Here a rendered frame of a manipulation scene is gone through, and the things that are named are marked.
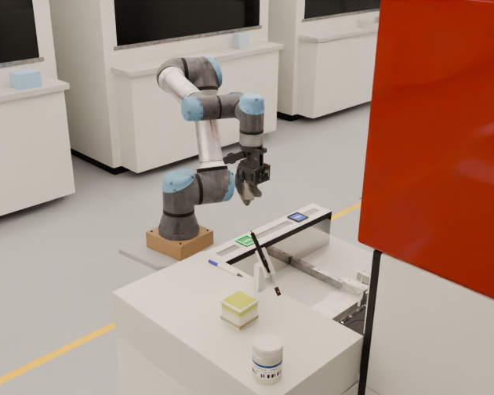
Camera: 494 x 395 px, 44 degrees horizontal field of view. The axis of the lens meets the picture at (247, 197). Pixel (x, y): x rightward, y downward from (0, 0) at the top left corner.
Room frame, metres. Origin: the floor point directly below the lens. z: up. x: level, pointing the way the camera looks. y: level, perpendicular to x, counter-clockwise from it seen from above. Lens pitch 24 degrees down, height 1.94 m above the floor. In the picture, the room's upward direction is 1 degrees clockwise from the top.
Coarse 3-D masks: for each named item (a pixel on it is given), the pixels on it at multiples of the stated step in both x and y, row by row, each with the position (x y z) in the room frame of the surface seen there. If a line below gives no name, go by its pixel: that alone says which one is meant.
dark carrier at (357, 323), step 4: (360, 312) 1.51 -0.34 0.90; (364, 312) 1.51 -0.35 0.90; (356, 316) 1.49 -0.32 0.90; (360, 316) 1.49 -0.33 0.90; (364, 316) 1.49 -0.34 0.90; (348, 320) 1.47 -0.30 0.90; (352, 320) 1.47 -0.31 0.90; (356, 320) 1.47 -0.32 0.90; (360, 320) 1.47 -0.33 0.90; (364, 320) 1.47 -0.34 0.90; (344, 324) 1.45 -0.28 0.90; (348, 324) 1.45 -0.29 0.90; (352, 324) 1.45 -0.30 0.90; (356, 324) 1.45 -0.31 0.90; (360, 324) 1.45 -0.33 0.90; (364, 324) 1.45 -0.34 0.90; (352, 328) 1.43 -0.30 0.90; (356, 328) 1.43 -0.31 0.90; (360, 328) 1.43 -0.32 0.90; (360, 332) 1.41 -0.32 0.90
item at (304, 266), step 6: (294, 258) 1.91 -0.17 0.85; (294, 264) 1.89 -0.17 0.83; (300, 264) 1.87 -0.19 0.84; (306, 264) 1.87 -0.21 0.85; (306, 270) 1.86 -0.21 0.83; (312, 270) 1.84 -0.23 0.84; (318, 270) 1.82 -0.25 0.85; (324, 270) 1.82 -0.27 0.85; (312, 276) 1.84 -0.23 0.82; (318, 276) 1.82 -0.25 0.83; (324, 276) 1.80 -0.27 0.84; (330, 276) 1.79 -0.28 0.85; (330, 282) 1.78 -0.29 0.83; (336, 282) 1.76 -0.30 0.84
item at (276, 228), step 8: (304, 208) 2.09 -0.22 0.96; (312, 208) 2.09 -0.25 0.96; (320, 208) 2.09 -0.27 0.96; (312, 216) 2.02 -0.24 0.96; (272, 224) 1.95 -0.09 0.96; (280, 224) 1.96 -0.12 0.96; (288, 224) 1.96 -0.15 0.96; (296, 224) 1.95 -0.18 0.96; (248, 232) 1.89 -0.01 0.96; (256, 232) 1.89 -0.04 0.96; (264, 232) 1.90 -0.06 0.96; (272, 232) 1.90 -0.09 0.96; (280, 232) 1.89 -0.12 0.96; (232, 240) 1.83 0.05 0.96; (264, 240) 1.83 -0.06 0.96; (216, 248) 1.77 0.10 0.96; (224, 248) 1.77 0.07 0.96; (232, 248) 1.78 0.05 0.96; (240, 248) 1.77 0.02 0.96; (248, 248) 1.77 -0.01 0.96; (216, 256) 1.72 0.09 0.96; (224, 256) 1.72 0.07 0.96; (232, 256) 1.72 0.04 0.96
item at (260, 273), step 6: (258, 252) 1.52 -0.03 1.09; (264, 252) 1.53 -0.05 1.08; (258, 258) 1.50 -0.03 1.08; (258, 264) 1.52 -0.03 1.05; (270, 264) 1.51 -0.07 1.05; (258, 270) 1.51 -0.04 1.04; (264, 270) 1.49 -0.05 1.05; (270, 270) 1.51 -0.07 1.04; (258, 276) 1.51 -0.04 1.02; (264, 276) 1.49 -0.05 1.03; (258, 282) 1.51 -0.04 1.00; (264, 282) 1.53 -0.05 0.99; (258, 288) 1.51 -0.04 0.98; (264, 288) 1.53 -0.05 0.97
